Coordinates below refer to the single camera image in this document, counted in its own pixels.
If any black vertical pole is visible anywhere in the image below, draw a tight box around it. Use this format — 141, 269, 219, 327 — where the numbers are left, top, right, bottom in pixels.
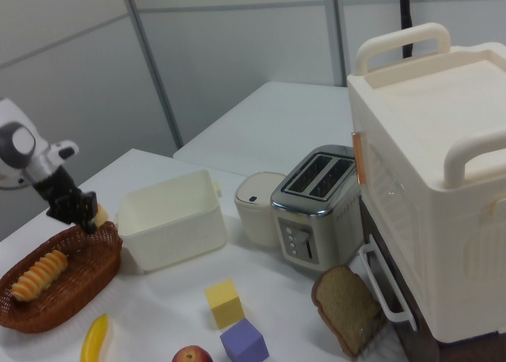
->
396, 0, 417, 58

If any purple cube block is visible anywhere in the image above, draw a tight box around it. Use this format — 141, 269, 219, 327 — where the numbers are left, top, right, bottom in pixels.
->
219, 318, 270, 362

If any brown wicker basket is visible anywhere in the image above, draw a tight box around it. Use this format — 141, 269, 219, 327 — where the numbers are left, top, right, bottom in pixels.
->
0, 221, 123, 334

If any small white lidded bin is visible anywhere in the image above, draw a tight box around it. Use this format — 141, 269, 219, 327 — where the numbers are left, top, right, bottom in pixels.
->
234, 171, 288, 247

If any silver two-slot toaster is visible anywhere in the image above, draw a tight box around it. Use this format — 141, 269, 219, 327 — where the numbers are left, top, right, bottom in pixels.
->
270, 144, 364, 273

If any cream toy oven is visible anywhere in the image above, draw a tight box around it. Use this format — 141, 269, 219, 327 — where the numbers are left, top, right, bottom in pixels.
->
346, 21, 506, 344

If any white oven door handle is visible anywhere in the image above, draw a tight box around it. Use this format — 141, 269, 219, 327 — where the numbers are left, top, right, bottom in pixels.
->
358, 243, 417, 331

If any short orange bread roll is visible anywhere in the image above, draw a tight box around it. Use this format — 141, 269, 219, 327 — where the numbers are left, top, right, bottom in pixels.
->
93, 205, 110, 228

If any white open plastic box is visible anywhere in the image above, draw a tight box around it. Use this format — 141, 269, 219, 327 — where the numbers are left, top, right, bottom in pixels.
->
114, 169, 228, 275

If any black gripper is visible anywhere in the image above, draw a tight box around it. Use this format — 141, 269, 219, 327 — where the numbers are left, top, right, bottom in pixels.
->
32, 167, 99, 236

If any yellow cube block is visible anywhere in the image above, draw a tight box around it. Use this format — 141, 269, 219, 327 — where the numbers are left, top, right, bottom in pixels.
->
204, 278, 245, 330

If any red apple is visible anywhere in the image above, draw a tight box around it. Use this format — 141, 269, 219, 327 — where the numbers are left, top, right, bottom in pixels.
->
171, 345, 214, 362

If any yellow banana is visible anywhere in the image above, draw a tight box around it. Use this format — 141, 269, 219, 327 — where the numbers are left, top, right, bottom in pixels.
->
80, 313, 110, 362

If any copper oven latch bar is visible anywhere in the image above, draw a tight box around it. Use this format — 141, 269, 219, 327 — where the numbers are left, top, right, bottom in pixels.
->
351, 131, 365, 185

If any brown toast bread slice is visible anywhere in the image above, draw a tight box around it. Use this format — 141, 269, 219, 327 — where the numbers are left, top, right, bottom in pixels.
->
311, 264, 381, 357

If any long twisted bread roll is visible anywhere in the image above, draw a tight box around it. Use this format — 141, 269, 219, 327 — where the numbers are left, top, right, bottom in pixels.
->
10, 249, 69, 302

